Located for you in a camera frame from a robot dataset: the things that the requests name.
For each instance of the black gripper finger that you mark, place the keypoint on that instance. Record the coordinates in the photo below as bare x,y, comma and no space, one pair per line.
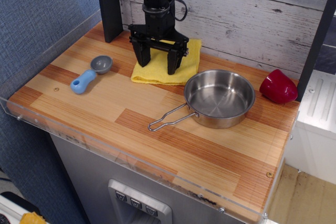
142,51
174,59

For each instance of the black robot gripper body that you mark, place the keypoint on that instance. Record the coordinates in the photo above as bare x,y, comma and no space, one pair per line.
160,33

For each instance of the yellow towel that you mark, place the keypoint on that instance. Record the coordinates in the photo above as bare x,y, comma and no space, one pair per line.
155,72

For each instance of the stainless steel pan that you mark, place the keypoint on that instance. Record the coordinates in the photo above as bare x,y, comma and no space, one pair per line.
214,98

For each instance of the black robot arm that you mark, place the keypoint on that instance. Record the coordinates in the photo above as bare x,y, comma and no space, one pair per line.
161,7

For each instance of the clear acrylic shelf guard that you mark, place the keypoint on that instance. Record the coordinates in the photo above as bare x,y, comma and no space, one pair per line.
204,175

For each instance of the blue grey ice cream scoop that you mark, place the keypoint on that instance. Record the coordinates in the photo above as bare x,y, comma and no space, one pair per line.
99,65

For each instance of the red plastic cup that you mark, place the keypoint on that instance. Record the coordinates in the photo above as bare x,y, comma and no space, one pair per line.
279,88

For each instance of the toy fridge water dispenser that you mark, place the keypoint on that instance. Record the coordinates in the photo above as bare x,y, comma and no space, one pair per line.
133,206

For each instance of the white toy sink unit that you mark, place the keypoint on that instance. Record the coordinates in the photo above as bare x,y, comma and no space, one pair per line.
311,148

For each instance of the yellow object bottom left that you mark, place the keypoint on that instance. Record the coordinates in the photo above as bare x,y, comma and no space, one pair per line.
32,218

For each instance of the black right shelf post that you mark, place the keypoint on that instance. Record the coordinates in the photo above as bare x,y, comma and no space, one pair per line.
317,43

